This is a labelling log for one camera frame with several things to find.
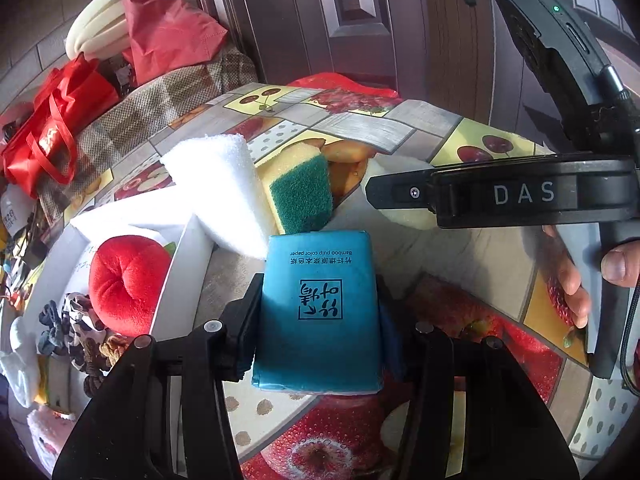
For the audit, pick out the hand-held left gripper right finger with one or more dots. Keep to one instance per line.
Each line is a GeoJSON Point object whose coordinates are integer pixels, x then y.
{"type": "Point", "coordinates": [392, 342]}

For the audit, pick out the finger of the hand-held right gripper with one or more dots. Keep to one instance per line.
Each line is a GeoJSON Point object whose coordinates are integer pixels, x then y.
{"type": "Point", "coordinates": [400, 192]}

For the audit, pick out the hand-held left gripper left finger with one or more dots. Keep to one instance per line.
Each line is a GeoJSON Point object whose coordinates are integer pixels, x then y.
{"type": "Point", "coordinates": [247, 327]}

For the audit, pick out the teal tissue pack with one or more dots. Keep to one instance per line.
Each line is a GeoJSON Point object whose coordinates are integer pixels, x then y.
{"type": "Point", "coordinates": [320, 310]}

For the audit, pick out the white cardboard tray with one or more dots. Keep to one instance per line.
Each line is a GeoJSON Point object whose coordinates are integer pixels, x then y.
{"type": "Point", "coordinates": [187, 260]}

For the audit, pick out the red plush apple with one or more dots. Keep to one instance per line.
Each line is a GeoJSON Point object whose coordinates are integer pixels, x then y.
{"type": "Point", "coordinates": [127, 285]}

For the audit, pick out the brown scrunchie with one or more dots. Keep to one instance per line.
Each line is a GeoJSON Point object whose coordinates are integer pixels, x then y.
{"type": "Point", "coordinates": [107, 352]}

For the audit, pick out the grey scrunchie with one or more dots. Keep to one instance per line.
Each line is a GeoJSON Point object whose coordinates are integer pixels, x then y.
{"type": "Point", "coordinates": [52, 330]}

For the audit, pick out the white soft cloth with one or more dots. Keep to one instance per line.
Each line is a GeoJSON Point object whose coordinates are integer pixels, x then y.
{"type": "Point", "coordinates": [17, 360]}

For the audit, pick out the person's right hand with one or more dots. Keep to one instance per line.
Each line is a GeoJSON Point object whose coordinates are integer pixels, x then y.
{"type": "Point", "coordinates": [575, 295]}

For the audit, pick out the fruit print tablecloth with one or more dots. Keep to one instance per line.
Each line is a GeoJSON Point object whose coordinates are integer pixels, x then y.
{"type": "Point", "coordinates": [450, 310]}

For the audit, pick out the yellow and green sponge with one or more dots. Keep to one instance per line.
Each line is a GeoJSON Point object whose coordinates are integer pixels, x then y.
{"type": "Point", "coordinates": [300, 195]}

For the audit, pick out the red cloth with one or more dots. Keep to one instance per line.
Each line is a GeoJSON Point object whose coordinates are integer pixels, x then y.
{"type": "Point", "coordinates": [345, 85]}

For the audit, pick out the black and white scrunchie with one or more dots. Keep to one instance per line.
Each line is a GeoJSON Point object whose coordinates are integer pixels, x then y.
{"type": "Point", "coordinates": [75, 310]}

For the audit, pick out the brown metal door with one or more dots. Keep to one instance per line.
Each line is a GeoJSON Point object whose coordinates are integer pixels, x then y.
{"type": "Point", "coordinates": [325, 20]}

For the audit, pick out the plaid covered bench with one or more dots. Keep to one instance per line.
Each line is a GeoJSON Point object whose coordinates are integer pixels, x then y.
{"type": "Point", "coordinates": [165, 105]}

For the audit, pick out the red fabric bag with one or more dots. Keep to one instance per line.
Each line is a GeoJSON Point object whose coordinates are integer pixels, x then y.
{"type": "Point", "coordinates": [170, 35]}

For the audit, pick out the red tote bag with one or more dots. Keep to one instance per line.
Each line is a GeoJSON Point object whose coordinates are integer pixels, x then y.
{"type": "Point", "coordinates": [45, 130]}

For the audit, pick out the pink helmet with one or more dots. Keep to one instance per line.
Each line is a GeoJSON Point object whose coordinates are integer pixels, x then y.
{"type": "Point", "coordinates": [12, 115]}

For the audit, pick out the stack of cream foam sheets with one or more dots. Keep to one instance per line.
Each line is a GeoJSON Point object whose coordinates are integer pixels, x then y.
{"type": "Point", "coordinates": [95, 25]}

